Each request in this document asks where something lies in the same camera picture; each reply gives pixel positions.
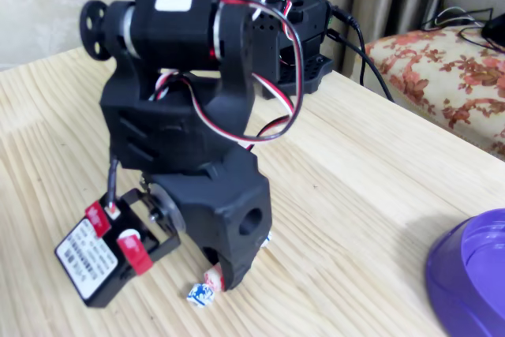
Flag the white candy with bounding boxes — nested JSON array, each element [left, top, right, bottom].
[[184, 232, 274, 307]]

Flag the purple plastic bowl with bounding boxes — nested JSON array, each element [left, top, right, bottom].
[[425, 208, 505, 337]]

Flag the floral cushion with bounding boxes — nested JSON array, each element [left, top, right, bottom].
[[363, 24, 505, 159]]

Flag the black device on cushion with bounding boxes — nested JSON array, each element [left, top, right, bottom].
[[481, 12, 505, 49]]

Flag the black camera cable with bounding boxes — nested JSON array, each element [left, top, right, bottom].
[[107, 158, 120, 212]]

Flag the black camera with red tape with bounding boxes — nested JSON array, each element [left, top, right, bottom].
[[54, 189, 182, 309]]

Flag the black cable with angled plug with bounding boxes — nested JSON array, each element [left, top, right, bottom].
[[326, 28, 395, 103]]

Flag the black cable with straight plug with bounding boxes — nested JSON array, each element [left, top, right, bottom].
[[330, 4, 366, 86]]

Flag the thin black cable on cushion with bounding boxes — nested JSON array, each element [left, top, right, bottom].
[[420, 5, 505, 54]]

